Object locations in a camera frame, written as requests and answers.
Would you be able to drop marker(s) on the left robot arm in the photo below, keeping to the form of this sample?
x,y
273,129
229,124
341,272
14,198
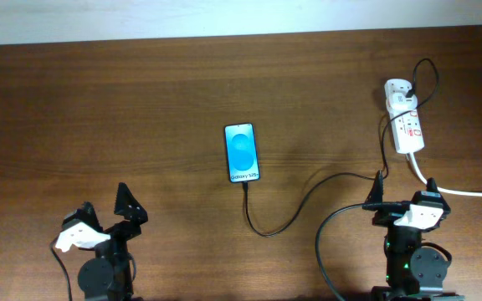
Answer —
x,y
109,276

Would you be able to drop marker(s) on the white power strip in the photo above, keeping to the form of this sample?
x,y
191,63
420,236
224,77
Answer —
x,y
406,128

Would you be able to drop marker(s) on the blue Samsung Galaxy smartphone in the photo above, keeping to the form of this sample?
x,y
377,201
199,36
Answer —
x,y
242,156

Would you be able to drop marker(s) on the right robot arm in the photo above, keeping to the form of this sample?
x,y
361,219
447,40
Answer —
x,y
415,269

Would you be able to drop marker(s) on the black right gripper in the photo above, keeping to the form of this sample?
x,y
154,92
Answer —
x,y
387,217

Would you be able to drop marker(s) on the white USB charger plug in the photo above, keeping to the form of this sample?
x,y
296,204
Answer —
x,y
397,102

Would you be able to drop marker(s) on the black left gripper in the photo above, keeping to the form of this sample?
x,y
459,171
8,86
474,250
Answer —
x,y
135,213

